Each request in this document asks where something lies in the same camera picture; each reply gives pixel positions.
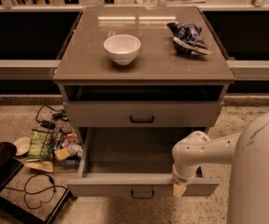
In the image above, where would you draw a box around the grey top drawer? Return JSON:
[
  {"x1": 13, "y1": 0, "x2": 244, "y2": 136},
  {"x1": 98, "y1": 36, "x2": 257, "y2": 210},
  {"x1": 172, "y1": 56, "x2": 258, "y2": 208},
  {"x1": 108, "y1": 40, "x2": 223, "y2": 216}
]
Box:
[{"x1": 64, "y1": 85, "x2": 223, "y2": 127}]

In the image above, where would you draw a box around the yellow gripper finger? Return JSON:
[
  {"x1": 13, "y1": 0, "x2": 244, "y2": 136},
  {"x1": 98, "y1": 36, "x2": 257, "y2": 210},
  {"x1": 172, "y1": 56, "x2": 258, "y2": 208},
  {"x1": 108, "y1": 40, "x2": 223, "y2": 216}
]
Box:
[{"x1": 173, "y1": 183, "x2": 187, "y2": 198}]

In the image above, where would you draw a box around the yellow snack bag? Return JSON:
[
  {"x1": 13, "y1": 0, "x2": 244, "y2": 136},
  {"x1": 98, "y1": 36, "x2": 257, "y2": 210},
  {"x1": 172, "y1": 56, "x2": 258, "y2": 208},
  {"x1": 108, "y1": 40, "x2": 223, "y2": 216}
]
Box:
[{"x1": 25, "y1": 161, "x2": 54, "y2": 173}]

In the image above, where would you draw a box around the pile of snack packages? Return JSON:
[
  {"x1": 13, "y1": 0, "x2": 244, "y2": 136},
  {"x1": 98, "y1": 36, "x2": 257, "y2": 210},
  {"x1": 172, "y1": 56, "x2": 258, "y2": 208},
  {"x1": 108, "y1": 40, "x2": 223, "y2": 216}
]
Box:
[{"x1": 52, "y1": 120, "x2": 83, "y2": 169}]

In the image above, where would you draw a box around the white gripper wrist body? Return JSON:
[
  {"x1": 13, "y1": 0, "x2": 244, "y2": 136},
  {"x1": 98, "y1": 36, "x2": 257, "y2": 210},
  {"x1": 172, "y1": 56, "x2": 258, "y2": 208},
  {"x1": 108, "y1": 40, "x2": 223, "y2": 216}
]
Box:
[{"x1": 172, "y1": 163, "x2": 197, "y2": 185}]

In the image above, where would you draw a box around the blue chip bag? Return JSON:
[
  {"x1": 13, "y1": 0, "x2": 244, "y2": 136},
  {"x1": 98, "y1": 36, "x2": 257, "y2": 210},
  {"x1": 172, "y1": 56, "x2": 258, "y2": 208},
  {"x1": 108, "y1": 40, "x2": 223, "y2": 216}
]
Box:
[{"x1": 167, "y1": 22, "x2": 211, "y2": 55}]

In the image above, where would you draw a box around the black cable on floor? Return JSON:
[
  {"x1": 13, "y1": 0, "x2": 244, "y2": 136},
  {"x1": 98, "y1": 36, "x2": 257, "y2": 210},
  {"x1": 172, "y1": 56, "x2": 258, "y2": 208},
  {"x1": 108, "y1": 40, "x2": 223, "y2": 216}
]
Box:
[{"x1": 4, "y1": 172, "x2": 68, "y2": 210}]

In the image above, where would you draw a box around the grey drawer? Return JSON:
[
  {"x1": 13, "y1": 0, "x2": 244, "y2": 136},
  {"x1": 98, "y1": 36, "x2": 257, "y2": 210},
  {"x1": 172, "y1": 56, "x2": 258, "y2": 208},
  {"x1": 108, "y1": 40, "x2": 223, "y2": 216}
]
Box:
[
  {"x1": 64, "y1": 85, "x2": 223, "y2": 127},
  {"x1": 66, "y1": 127, "x2": 220, "y2": 200}
]

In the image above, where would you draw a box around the grey drawer cabinet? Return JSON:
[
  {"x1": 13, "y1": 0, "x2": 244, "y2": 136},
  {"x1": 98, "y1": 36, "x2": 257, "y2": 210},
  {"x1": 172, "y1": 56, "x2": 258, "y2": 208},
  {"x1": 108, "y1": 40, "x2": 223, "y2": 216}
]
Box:
[{"x1": 52, "y1": 6, "x2": 236, "y2": 135}]

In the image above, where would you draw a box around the green chip bag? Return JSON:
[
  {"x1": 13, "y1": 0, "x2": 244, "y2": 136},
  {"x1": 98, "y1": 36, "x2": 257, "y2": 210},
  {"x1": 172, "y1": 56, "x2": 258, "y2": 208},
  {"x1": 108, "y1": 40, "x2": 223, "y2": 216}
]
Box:
[{"x1": 27, "y1": 129, "x2": 53, "y2": 161}]

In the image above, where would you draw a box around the white plate on floor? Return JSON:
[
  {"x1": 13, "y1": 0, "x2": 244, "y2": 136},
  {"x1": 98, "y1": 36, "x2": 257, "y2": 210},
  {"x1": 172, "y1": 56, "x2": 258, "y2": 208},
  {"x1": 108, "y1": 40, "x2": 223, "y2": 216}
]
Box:
[{"x1": 14, "y1": 136, "x2": 31, "y2": 156}]

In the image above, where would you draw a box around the white ceramic bowl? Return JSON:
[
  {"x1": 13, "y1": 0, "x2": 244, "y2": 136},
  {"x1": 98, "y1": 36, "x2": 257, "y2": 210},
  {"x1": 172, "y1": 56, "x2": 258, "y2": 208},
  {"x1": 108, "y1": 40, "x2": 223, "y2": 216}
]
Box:
[{"x1": 104, "y1": 35, "x2": 141, "y2": 65}]

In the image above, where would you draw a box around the black power adapter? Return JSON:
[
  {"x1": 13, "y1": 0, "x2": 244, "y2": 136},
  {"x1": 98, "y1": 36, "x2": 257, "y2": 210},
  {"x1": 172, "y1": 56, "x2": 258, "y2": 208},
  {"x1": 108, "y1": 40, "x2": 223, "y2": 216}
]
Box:
[{"x1": 35, "y1": 105, "x2": 68, "y2": 130}]

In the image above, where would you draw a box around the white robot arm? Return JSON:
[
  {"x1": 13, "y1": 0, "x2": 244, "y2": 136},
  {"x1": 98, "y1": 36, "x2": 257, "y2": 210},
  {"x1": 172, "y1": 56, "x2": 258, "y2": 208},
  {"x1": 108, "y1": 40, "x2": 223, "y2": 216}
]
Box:
[{"x1": 172, "y1": 112, "x2": 269, "y2": 224}]

